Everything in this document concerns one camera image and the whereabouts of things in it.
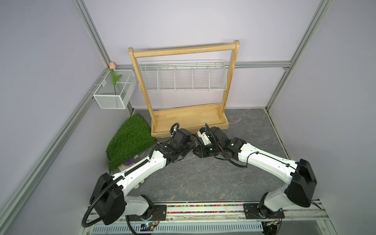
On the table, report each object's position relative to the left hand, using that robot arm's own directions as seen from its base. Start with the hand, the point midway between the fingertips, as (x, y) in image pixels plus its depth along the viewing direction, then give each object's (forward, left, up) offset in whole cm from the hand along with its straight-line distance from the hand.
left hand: (195, 142), depth 80 cm
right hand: (-5, +1, 0) cm, 5 cm away
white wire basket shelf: (+46, +5, +13) cm, 48 cm away
